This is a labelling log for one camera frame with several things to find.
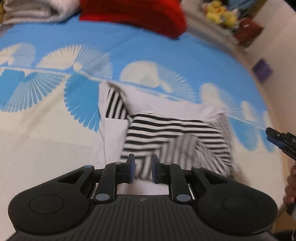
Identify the yellow plush toy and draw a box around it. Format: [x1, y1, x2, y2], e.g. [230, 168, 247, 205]
[203, 1, 238, 29]

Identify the red knitted garment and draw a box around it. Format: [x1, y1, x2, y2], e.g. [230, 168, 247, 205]
[80, 0, 187, 39]

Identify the dark red box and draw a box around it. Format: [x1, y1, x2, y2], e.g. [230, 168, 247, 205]
[234, 17, 264, 46]

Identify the purple square wall object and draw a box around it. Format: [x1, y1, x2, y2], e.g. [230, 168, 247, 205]
[252, 58, 273, 83]

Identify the blue white patterned bedsheet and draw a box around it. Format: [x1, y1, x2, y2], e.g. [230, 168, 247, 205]
[1, 17, 285, 240]

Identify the folded beige blanket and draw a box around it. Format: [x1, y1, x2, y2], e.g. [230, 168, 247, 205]
[3, 0, 80, 25]

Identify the person's right hand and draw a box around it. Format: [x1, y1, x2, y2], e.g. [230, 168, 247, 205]
[283, 165, 296, 204]

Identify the black white striped sweater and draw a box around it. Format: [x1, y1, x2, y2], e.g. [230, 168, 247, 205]
[98, 81, 234, 196]

